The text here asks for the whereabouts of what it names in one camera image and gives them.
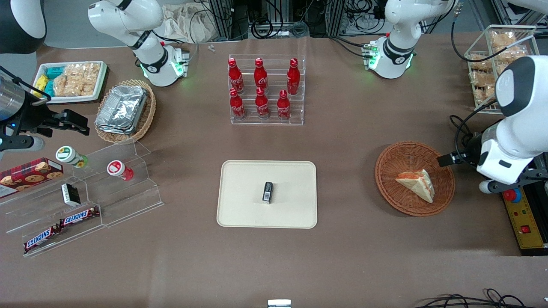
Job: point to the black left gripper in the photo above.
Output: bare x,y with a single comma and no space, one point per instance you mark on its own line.
470,152

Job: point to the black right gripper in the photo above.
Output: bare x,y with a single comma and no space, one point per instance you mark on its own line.
31,116

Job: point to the triangular sandwich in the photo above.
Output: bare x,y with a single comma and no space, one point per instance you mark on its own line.
419,184

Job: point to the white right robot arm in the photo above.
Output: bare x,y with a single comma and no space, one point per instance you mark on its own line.
128,19

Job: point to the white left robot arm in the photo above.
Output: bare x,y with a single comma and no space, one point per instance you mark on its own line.
524,128

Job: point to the white rectangular tray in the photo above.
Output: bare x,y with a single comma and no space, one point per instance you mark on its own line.
68,99

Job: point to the light wicker basket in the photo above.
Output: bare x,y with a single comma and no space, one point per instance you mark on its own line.
147,115

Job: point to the brown wicker basket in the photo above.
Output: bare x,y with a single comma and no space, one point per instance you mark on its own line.
406,156

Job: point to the beige plastic tray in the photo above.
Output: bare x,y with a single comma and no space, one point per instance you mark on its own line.
244,201

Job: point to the green cup with sunflower lid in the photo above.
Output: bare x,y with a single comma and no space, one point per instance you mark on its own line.
68,155

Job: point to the rice cracker pack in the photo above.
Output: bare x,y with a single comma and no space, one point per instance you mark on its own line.
87,77
64,87

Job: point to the teal snack packet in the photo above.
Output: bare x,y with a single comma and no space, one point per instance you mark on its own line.
54,72
49,87

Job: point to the yellow emergency stop box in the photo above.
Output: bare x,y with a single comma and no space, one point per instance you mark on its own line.
526,226

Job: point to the stack of foil trays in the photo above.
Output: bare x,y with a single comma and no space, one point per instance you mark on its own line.
122,109

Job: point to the yellow snack packet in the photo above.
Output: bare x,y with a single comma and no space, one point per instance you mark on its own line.
40,82

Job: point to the red cup with white lid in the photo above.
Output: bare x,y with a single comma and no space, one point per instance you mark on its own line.
117,168

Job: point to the red cookie box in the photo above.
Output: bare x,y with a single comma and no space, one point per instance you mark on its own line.
30,175

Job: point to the black and white small box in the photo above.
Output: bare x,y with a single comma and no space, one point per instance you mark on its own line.
70,194

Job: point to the fried snack pack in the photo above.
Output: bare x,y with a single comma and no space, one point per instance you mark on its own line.
480,62
481,78
511,54
503,39
486,95

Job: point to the snickers bar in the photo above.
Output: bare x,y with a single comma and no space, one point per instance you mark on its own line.
79,216
41,238

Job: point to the clear acrylic stepped shelf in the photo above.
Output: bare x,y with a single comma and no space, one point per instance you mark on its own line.
128,201

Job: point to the beige cloth bag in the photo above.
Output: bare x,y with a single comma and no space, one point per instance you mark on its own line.
188,23

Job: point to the red cola bottle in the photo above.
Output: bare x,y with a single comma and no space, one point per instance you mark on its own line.
260,77
261,107
293,79
236,107
283,109
235,77

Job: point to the clear acrylic bottle rack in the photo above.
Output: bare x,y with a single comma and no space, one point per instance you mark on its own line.
272,122

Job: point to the small white device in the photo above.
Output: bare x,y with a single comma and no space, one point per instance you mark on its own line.
279,303

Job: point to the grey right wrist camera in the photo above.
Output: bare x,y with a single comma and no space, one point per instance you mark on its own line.
23,143

